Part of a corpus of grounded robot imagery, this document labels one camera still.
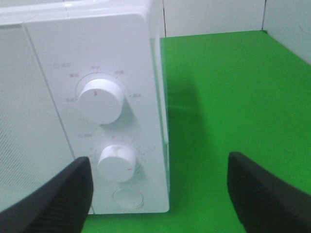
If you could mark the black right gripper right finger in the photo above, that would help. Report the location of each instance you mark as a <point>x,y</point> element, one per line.
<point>263,202</point>

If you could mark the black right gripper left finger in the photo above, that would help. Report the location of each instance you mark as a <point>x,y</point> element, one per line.
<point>60,206</point>

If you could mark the white microwave knob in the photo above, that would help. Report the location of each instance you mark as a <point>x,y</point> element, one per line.
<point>117,163</point>
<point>101,101</point>

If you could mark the round microwave door button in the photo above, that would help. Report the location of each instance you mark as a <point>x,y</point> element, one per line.
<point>128,198</point>

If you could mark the white microwave oven body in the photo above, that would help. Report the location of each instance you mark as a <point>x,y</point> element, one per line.
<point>78,41</point>

